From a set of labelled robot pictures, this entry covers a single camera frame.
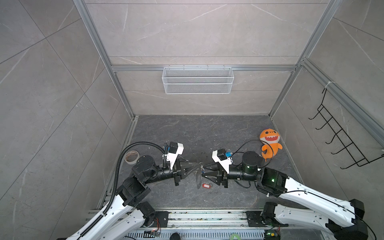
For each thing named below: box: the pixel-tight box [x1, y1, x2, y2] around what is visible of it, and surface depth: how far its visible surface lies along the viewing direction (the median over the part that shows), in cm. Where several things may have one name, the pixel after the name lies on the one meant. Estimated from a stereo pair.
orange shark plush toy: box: [259, 128, 283, 162], surface depth 99 cm
